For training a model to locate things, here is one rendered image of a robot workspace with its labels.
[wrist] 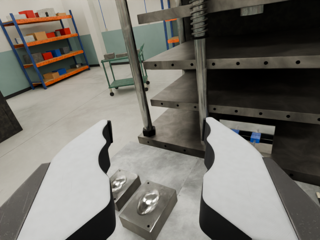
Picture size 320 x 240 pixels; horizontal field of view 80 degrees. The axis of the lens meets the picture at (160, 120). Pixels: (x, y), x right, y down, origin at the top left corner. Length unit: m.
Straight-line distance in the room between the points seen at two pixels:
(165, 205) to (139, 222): 0.12
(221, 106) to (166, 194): 0.55
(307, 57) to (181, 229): 0.83
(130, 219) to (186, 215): 0.22
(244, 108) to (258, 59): 0.25
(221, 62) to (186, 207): 0.68
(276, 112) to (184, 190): 0.57
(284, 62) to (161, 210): 0.78
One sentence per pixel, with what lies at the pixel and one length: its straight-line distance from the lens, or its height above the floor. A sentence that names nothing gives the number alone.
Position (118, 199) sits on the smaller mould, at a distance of 0.91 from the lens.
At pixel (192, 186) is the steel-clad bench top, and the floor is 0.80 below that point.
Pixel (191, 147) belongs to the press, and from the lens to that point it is 1.20.
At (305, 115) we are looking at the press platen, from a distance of 1.08.
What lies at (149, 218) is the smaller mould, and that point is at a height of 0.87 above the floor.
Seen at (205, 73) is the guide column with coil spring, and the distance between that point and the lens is 1.02.
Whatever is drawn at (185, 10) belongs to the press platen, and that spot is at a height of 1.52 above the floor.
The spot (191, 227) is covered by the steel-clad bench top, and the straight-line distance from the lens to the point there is 0.84.
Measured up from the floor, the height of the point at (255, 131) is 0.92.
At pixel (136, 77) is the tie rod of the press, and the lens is 1.20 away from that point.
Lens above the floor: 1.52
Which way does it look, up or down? 28 degrees down
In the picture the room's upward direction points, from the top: 10 degrees counter-clockwise
